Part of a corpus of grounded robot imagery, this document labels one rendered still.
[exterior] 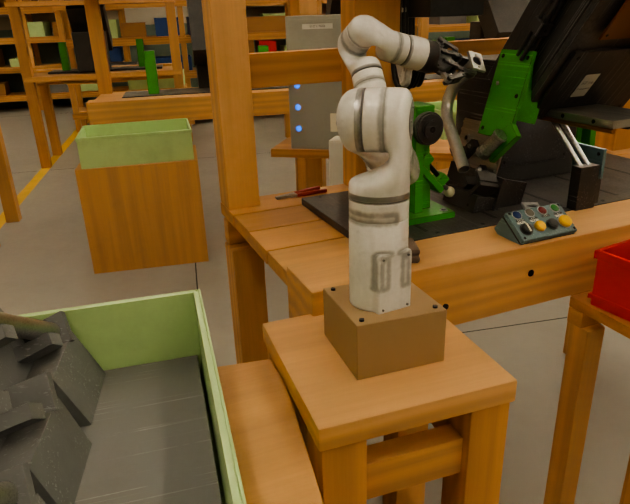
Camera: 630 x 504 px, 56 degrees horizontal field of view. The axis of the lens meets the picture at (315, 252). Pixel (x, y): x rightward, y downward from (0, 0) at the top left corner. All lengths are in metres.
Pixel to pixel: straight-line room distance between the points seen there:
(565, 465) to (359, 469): 0.74
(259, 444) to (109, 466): 0.21
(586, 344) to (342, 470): 0.67
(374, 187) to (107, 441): 0.51
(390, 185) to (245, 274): 0.92
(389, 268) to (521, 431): 1.44
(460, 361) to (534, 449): 1.23
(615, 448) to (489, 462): 1.28
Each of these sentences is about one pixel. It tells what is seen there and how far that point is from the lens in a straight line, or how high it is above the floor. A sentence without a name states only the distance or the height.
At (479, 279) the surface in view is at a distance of 1.27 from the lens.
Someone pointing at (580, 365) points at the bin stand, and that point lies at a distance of 1.40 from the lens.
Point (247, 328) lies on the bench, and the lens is 1.78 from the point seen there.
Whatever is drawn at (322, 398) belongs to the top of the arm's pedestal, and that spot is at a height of 0.85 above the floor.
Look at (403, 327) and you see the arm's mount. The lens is 0.91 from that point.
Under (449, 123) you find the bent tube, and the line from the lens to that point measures 1.58.
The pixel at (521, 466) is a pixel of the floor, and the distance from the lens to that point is 2.12.
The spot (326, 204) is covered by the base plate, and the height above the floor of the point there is 0.90.
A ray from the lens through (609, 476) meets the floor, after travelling 2.17.
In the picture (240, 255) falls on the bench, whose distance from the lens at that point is 1.68.
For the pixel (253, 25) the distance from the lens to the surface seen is 8.39.
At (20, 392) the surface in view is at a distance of 0.84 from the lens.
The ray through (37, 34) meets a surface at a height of 1.17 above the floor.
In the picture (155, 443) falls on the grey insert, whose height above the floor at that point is 0.85.
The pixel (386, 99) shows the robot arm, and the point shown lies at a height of 1.26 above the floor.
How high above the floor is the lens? 1.38
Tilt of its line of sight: 22 degrees down
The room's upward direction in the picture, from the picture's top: 2 degrees counter-clockwise
